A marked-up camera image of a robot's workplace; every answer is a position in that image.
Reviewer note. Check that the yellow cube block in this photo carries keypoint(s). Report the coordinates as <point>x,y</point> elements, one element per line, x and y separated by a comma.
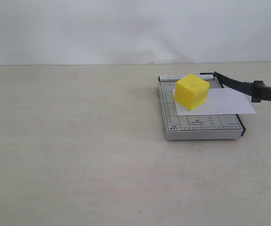
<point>191,91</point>

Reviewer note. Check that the white paper sheet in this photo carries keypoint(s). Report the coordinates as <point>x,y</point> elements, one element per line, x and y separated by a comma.
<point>220,101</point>

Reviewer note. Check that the grey paper cutter base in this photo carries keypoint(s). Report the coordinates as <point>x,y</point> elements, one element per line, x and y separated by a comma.
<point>194,127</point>

